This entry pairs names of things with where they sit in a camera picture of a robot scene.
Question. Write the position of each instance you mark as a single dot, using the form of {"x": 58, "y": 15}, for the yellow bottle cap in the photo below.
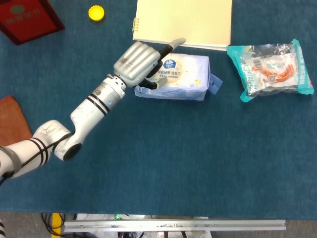
{"x": 96, "y": 13}

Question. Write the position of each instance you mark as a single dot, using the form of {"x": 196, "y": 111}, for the white blue tissue pack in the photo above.
{"x": 183, "y": 79}

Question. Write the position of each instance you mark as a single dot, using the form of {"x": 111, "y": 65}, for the aluminium profile rail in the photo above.
{"x": 173, "y": 225}

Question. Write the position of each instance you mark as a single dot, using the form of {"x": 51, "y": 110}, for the teal felt table cover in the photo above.
{"x": 161, "y": 153}

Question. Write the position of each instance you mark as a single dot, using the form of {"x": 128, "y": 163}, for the pale yellow spiral notebook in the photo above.
{"x": 183, "y": 22}

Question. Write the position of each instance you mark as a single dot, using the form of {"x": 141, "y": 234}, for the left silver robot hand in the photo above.
{"x": 136, "y": 64}

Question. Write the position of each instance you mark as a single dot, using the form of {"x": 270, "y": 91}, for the orange cloth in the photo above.
{"x": 11, "y": 119}

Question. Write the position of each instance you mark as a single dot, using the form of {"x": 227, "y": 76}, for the teal snack package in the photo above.
{"x": 270, "y": 72}

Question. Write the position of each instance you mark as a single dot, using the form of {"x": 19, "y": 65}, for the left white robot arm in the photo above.
{"x": 84, "y": 116}

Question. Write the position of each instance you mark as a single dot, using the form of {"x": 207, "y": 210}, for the red certificate box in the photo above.
{"x": 27, "y": 19}

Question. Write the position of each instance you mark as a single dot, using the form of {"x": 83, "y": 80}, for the yellow floor strip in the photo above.
{"x": 56, "y": 220}

